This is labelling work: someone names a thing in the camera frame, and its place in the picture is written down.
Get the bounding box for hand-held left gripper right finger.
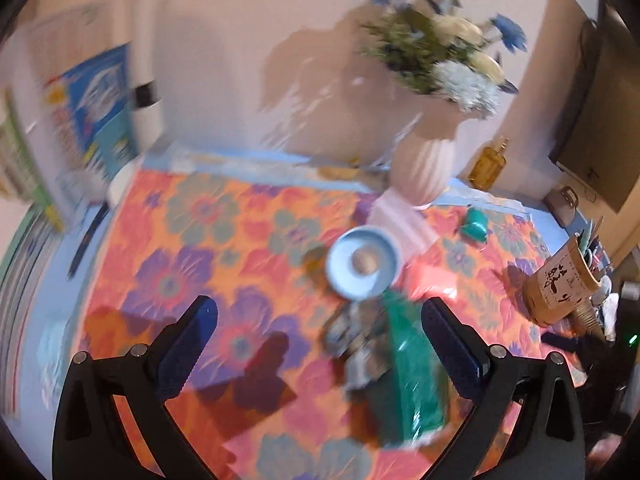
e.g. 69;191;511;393
420;296;588;480

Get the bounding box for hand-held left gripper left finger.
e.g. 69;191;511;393
52;295;221;480

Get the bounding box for green packet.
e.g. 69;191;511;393
380;292;451;448

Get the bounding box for teal clay bag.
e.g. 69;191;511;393
460;207;488;246

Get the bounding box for orange clay bag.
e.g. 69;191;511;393
407;240;461;306

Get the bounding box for floral tablecloth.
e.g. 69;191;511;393
75;167;586;480

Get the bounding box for cardboard pen holder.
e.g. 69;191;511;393
522;235;601;328

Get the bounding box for blue bowl with round item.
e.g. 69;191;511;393
325;226;401;302

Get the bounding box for clear plastic bag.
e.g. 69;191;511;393
367;192;426;256

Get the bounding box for dark pen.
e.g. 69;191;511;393
67;202;110;278

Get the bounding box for bunch of pens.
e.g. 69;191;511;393
575;217;613;281

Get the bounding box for white ribbed vase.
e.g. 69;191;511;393
390;95;466;211

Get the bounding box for pink handbag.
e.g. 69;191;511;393
544;186;580;228

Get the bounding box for yellow glass bottle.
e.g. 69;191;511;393
467;136;511;191

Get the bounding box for stack of books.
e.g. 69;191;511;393
0;85;66;311

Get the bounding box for white pipe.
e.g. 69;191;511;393
127;0;163;153

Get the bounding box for blue and white flowers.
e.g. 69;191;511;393
352;0;528;116

